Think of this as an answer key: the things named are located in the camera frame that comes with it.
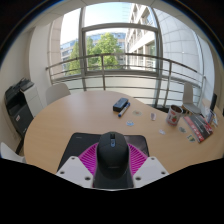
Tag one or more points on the black office printer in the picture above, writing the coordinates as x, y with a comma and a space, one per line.
17, 106

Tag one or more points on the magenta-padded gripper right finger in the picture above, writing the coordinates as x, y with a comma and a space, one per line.
150, 170

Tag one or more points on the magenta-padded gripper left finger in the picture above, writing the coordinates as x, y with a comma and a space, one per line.
74, 170

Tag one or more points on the black whiteboard eraser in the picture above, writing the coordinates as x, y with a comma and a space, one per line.
120, 104

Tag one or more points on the small sticker card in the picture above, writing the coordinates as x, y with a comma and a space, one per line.
191, 137
153, 116
162, 132
136, 113
182, 129
130, 123

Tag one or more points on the black computer mouse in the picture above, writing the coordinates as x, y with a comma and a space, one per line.
112, 158

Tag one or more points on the green tree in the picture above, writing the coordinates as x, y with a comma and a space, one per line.
100, 53

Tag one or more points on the grey metal balcony railing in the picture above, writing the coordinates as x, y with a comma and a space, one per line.
133, 75

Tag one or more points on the red and black magazine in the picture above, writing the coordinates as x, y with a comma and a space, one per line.
200, 126

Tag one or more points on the white chair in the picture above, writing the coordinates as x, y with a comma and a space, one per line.
188, 95
9, 154
57, 92

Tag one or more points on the blue marker pen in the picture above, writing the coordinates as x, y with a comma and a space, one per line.
124, 109

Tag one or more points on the red and white printed cup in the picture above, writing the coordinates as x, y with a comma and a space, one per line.
174, 115

